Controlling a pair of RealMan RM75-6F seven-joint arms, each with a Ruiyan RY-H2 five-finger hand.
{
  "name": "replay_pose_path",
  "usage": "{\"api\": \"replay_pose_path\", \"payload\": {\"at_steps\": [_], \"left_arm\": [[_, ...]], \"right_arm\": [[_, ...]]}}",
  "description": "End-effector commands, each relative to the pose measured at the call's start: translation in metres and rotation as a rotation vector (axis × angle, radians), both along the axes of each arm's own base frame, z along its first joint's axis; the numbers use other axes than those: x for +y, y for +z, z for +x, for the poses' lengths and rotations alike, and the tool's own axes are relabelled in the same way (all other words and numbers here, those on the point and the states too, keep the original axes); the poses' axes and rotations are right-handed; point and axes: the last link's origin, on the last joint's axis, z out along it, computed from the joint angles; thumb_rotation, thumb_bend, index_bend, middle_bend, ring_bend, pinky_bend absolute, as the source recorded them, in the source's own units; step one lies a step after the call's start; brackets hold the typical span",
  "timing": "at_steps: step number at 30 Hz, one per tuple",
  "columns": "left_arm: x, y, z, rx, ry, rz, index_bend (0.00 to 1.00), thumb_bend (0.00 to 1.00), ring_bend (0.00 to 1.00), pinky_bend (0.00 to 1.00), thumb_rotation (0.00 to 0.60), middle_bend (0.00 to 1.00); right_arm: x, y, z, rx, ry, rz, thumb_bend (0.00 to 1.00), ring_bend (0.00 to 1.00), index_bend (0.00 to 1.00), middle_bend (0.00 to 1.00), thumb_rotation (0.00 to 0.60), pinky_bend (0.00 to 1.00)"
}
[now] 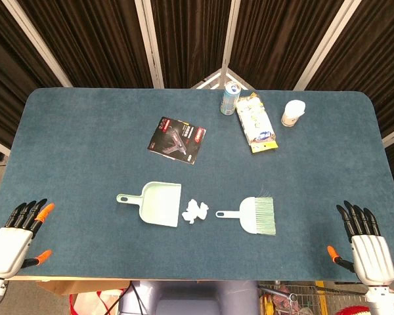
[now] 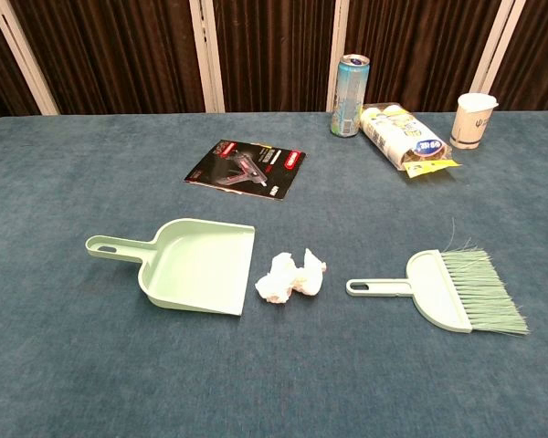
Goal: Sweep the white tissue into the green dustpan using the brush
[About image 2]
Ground white paper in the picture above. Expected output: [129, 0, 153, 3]
[254, 247, 327, 305]

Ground mint green plastic dustpan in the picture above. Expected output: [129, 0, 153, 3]
[84, 217, 257, 317]

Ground mint green hand broom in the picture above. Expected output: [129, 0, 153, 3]
[345, 217, 530, 339]

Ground tall light blue drink can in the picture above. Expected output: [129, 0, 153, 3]
[330, 53, 371, 138]

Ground black product package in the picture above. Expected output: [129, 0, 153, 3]
[184, 139, 308, 201]

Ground white rolls in plastic pack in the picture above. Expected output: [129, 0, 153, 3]
[358, 101, 462, 181]

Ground white paper cup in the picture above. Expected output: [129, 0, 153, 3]
[448, 92, 501, 151]

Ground dark brown curtain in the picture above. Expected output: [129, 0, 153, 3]
[0, 0, 548, 124]

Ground white partition frame post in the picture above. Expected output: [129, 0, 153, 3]
[189, 0, 226, 114]
[469, 0, 520, 110]
[0, 0, 60, 116]
[324, 0, 351, 113]

